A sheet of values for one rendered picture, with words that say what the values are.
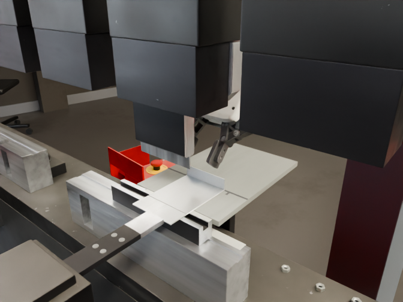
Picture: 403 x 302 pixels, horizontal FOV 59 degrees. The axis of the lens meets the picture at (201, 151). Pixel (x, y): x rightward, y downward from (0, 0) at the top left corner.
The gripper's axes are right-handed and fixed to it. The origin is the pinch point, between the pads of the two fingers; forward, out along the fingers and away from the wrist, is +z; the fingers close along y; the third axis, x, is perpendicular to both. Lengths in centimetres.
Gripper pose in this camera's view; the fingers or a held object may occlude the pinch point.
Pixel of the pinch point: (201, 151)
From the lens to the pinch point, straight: 59.3
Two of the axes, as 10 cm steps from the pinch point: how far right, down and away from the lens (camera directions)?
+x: 4.9, 3.5, 8.0
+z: -4.1, 9.0, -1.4
